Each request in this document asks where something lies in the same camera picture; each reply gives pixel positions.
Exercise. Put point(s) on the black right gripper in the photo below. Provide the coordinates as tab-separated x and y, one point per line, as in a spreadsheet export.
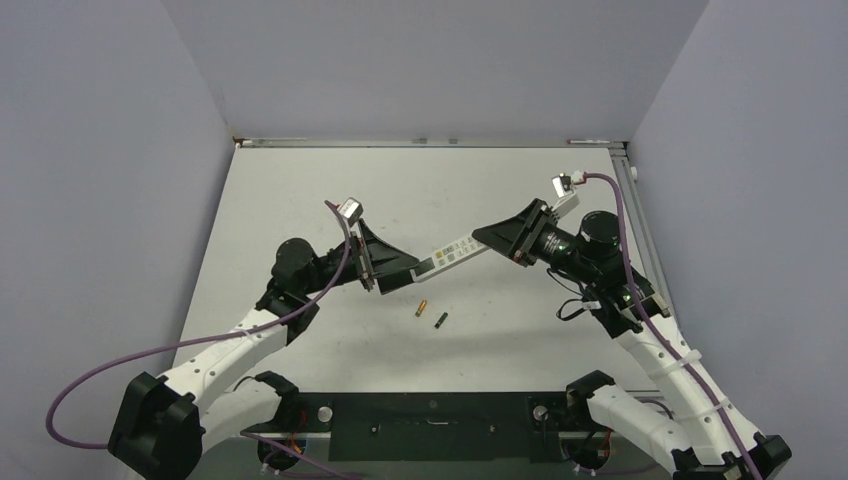
518	236

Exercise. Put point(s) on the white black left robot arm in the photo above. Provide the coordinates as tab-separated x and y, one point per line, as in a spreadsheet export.
167	422

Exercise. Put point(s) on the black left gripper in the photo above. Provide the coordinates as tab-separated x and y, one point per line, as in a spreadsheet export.
374	260

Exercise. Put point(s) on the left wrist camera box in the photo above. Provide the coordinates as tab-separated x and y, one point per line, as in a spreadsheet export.
350	210

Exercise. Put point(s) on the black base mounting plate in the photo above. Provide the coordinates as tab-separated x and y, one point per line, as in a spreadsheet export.
536	426

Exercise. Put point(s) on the green black AAA battery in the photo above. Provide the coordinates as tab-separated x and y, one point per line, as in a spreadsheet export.
442	318

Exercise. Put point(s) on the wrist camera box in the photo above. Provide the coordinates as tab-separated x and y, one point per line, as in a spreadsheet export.
565	186
350	210

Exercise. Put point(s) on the white remote control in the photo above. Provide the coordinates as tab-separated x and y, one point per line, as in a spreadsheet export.
447	257

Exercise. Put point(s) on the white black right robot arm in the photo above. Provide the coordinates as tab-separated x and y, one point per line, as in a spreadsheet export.
704	436

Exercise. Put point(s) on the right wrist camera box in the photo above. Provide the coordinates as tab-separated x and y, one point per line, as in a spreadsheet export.
565	186

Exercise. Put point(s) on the gold AAA battery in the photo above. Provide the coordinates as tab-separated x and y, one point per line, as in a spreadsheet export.
421	307

